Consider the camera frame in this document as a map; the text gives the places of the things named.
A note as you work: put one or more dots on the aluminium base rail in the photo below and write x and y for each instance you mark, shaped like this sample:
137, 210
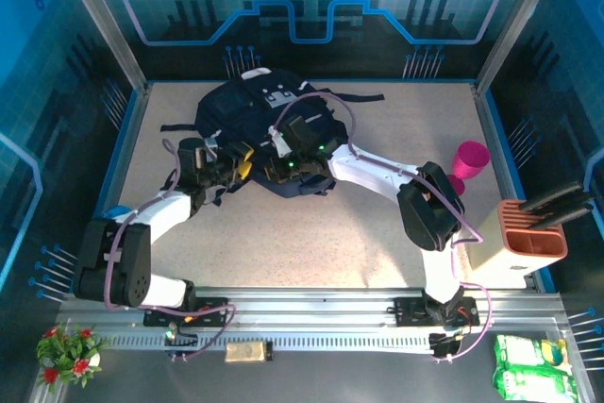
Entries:
307, 311

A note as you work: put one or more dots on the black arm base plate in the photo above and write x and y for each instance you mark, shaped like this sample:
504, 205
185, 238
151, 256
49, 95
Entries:
408, 311
212, 311

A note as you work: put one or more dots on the navy blue backpack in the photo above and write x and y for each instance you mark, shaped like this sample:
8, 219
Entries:
245, 105

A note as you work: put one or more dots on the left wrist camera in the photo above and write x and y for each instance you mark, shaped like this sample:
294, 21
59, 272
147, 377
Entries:
211, 144

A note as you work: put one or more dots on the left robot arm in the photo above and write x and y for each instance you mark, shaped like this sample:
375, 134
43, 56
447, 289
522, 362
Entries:
165, 207

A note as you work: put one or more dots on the green snack packet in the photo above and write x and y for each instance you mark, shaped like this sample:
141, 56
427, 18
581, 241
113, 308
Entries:
528, 384
519, 351

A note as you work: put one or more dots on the aluminium frame post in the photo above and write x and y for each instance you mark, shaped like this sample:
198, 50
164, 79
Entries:
514, 30
108, 30

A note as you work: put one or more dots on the small blue globe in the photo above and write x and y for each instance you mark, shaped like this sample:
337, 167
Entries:
118, 212

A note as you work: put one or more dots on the white orange knife block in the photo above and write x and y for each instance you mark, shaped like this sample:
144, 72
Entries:
533, 242

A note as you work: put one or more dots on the small gold box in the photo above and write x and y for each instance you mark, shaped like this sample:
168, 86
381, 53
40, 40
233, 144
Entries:
245, 352

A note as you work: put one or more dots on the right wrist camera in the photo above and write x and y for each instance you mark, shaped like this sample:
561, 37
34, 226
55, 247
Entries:
299, 131

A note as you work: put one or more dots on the artificial red flower plant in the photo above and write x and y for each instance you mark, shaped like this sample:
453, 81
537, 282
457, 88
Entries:
71, 356

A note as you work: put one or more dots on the pink goblet cup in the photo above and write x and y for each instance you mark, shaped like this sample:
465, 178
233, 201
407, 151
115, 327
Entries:
469, 157

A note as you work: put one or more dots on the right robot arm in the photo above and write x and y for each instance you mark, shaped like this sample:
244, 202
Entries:
377, 169

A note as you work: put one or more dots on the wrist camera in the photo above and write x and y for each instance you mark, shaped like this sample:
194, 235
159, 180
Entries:
211, 144
299, 131

